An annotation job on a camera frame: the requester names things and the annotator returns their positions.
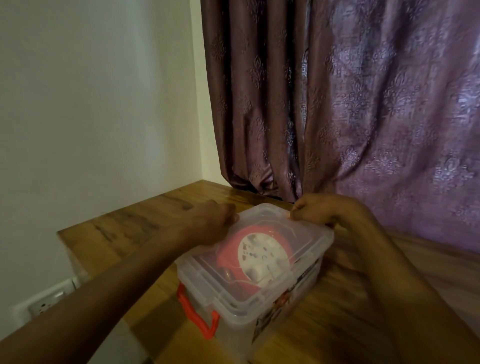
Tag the person's left hand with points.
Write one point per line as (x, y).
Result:
(210, 225)

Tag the person's right hand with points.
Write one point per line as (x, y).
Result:
(326, 210)

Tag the clear plastic lid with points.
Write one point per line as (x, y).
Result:
(210, 277)

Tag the orange extension cord reel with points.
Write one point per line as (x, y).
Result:
(258, 258)

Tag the clear plastic box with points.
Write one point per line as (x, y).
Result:
(232, 326)

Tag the person's left forearm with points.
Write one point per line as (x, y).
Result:
(93, 300)

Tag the person's right forearm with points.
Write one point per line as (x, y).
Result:
(412, 292)

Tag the purple patterned curtain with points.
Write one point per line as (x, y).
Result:
(375, 93)

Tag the white wall socket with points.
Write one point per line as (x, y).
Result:
(45, 300)

